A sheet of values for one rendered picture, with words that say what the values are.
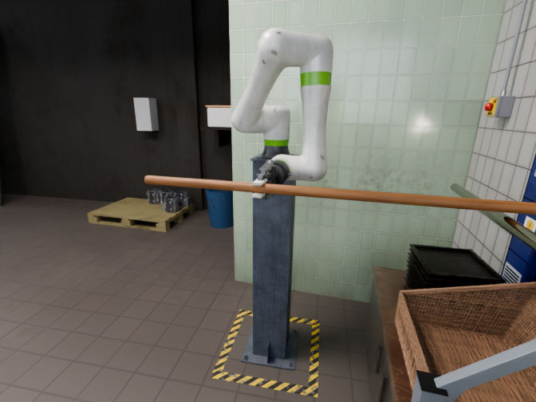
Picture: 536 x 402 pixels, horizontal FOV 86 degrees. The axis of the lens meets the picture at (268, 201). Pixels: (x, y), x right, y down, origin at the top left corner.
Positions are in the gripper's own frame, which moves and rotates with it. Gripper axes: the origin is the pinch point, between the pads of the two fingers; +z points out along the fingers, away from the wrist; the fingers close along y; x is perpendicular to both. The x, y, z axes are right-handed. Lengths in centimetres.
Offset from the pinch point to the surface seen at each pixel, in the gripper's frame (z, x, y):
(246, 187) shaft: 1.7, 3.5, -0.4
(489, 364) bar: 36, -50, 18
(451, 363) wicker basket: -11, -67, 61
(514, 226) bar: 7, -64, 3
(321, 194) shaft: 1.8, -18.6, 0.1
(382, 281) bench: -61, -50, 62
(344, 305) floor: -116, -36, 120
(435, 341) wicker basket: -20, -64, 61
